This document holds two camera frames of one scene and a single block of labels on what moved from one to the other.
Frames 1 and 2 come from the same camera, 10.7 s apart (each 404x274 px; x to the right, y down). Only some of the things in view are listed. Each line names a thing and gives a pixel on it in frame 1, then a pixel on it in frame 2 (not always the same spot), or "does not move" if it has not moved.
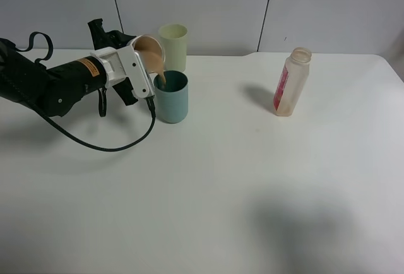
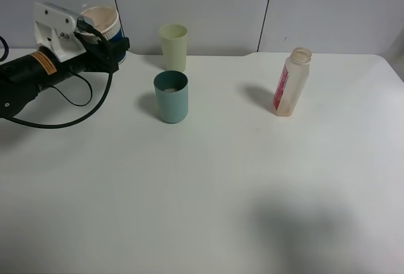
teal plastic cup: (172, 100) does not move
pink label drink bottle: (290, 90) does not move
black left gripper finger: (124, 89) to (105, 59)
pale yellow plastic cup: (173, 39) does not move
